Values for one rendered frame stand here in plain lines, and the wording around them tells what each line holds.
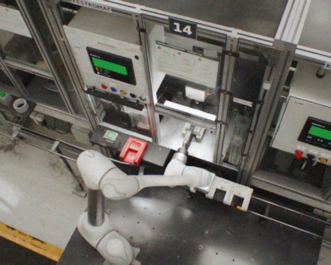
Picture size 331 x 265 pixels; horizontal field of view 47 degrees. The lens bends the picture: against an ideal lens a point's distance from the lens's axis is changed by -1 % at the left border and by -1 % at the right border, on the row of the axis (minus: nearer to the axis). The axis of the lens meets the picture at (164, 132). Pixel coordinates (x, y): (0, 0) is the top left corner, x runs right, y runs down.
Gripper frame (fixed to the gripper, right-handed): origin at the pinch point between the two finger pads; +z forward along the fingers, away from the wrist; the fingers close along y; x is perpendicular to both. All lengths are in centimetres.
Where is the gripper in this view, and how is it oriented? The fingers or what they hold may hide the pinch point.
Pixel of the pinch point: (192, 129)
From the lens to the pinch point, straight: 248.1
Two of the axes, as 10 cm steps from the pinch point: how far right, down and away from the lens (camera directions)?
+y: -0.4, -5.1, -8.6
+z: 3.8, -8.0, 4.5
